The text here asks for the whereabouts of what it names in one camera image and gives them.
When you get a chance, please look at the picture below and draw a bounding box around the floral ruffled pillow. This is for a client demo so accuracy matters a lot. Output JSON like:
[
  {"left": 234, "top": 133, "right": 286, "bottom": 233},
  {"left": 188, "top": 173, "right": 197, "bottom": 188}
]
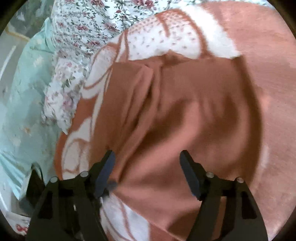
[{"left": 42, "top": 53, "right": 90, "bottom": 134}]

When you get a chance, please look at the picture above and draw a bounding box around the white red floral bedsheet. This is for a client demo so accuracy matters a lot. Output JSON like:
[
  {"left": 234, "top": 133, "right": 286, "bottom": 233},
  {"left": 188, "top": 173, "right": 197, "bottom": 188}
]
[{"left": 49, "top": 0, "right": 273, "bottom": 58}]

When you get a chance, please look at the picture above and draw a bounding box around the teal floral quilt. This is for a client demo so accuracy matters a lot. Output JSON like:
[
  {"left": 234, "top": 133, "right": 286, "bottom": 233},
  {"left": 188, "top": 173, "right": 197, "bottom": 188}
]
[{"left": 1, "top": 18, "right": 61, "bottom": 198}]

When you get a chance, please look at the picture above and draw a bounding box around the orange white floral blanket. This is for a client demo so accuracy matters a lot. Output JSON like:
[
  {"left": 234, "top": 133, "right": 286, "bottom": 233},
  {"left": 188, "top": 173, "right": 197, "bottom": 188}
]
[{"left": 55, "top": 12, "right": 295, "bottom": 240}]

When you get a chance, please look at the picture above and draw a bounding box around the rust orange fleece garment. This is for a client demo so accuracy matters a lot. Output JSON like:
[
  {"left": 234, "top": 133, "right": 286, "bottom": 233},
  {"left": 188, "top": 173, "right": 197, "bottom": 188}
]
[{"left": 89, "top": 49, "right": 265, "bottom": 241}]

